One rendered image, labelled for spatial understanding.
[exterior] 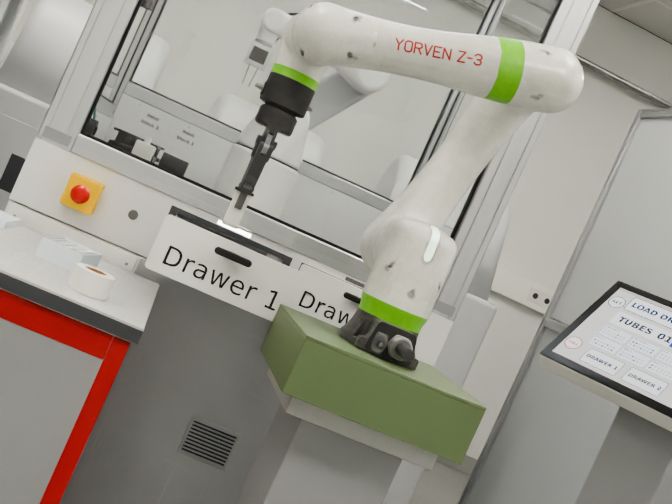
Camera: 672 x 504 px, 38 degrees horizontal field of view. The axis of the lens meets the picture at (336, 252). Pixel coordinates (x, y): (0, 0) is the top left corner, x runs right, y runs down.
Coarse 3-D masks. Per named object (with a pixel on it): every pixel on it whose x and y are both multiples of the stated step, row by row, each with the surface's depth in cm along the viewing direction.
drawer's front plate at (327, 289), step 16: (304, 272) 221; (320, 272) 221; (304, 288) 221; (320, 288) 221; (336, 288) 222; (352, 288) 222; (304, 304) 221; (336, 304) 222; (352, 304) 223; (336, 320) 222
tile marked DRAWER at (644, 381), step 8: (632, 368) 218; (624, 376) 216; (632, 376) 216; (640, 376) 215; (648, 376) 215; (632, 384) 214; (640, 384) 213; (648, 384) 213; (656, 384) 212; (664, 384) 212; (648, 392) 211; (656, 392) 211
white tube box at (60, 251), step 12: (48, 240) 181; (60, 240) 189; (36, 252) 181; (48, 252) 181; (60, 252) 181; (72, 252) 181; (84, 252) 187; (96, 252) 193; (60, 264) 181; (72, 264) 181; (96, 264) 192
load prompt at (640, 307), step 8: (632, 304) 234; (640, 304) 233; (648, 304) 233; (632, 312) 232; (640, 312) 231; (648, 312) 231; (656, 312) 230; (664, 312) 229; (656, 320) 228; (664, 320) 227
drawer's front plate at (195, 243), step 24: (168, 216) 186; (168, 240) 186; (192, 240) 187; (216, 240) 187; (192, 264) 187; (216, 264) 188; (240, 264) 188; (264, 264) 189; (216, 288) 188; (264, 288) 189; (288, 288) 190; (264, 312) 190
